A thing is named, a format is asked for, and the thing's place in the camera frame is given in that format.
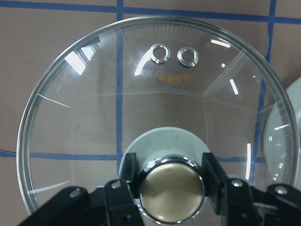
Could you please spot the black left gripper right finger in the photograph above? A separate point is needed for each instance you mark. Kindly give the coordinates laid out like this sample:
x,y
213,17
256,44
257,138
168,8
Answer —
x,y
240,204

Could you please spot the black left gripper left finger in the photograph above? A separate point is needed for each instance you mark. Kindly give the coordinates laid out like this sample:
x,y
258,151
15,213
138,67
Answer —
x,y
109,205

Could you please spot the glass pot lid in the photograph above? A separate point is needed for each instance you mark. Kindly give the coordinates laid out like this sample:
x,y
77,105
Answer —
x,y
168,89

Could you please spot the pale green cooking pot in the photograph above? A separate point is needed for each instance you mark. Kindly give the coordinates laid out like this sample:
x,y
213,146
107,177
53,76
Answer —
x,y
283,164

